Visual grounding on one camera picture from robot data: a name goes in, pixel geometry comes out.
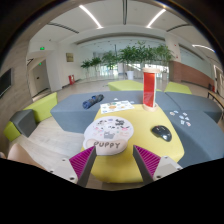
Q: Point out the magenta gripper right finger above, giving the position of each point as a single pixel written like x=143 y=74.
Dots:
x=147 y=163

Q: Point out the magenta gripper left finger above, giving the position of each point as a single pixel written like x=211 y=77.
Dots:
x=82 y=164

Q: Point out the black computer mouse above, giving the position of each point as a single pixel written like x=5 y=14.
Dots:
x=162 y=132

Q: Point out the yellow round ottoman table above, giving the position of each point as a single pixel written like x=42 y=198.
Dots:
x=122 y=168

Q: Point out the grey sofa bench left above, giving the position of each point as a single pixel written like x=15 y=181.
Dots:
x=72 y=117

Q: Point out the grey sofa bench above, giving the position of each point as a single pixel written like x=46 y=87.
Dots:
x=72 y=117
x=203 y=141

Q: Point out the sticker sheet paper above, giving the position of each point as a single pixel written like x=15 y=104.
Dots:
x=115 y=106

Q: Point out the grey sofa bench right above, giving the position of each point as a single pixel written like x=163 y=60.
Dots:
x=203 y=141

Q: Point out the lime green grey seat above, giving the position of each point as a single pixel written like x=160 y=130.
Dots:
x=25 y=121

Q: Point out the lime green bench far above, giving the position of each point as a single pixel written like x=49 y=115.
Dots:
x=130 y=85

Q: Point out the red fire extinguisher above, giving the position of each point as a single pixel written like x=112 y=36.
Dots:
x=71 y=79

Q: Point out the potted green plant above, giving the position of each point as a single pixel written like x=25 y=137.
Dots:
x=131 y=55

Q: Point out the wall television screen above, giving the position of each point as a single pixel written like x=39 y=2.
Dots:
x=5 y=82

